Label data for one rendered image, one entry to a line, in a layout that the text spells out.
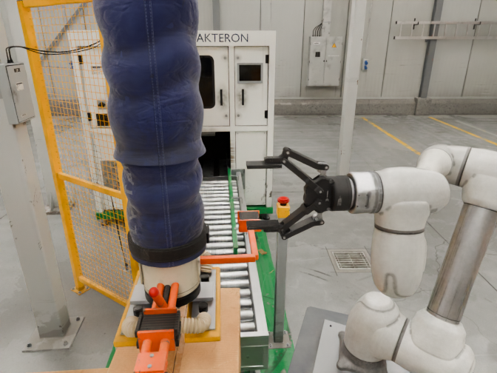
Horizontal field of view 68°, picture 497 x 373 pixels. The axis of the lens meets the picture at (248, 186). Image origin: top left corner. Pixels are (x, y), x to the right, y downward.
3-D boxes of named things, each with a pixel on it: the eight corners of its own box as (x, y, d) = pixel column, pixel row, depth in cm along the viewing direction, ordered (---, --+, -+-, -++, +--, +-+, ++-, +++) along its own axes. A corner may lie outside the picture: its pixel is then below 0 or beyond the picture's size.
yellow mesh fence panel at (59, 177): (70, 290, 298) (8, 0, 221) (81, 283, 306) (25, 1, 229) (144, 334, 253) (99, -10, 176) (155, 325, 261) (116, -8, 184)
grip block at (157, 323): (143, 327, 93) (140, 308, 91) (182, 325, 94) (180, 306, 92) (136, 353, 86) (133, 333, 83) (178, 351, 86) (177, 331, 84)
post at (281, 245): (272, 336, 251) (276, 202, 215) (282, 335, 252) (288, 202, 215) (274, 343, 245) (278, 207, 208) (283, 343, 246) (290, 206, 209)
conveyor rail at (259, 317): (236, 188, 394) (235, 172, 387) (240, 188, 395) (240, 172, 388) (257, 363, 180) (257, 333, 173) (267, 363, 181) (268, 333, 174)
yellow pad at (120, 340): (138, 274, 131) (137, 262, 129) (166, 272, 132) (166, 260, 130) (113, 348, 100) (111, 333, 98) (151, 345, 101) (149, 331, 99)
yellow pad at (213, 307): (192, 271, 133) (191, 260, 131) (220, 270, 133) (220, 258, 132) (184, 343, 101) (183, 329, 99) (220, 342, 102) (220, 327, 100)
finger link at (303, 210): (314, 191, 80) (319, 195, 80) (275, 223, 82) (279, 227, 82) (319, 198, 76) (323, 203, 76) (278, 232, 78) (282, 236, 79)
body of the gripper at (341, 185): (356, 180, 73) (309, 181, 72) (351, 218, 76) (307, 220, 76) (343, 168, 80) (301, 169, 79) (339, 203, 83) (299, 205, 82)
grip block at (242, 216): (237, 222, 146) (237, 210, 144) (259, 221, 147) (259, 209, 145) (238, 232, 138) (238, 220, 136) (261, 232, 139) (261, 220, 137)
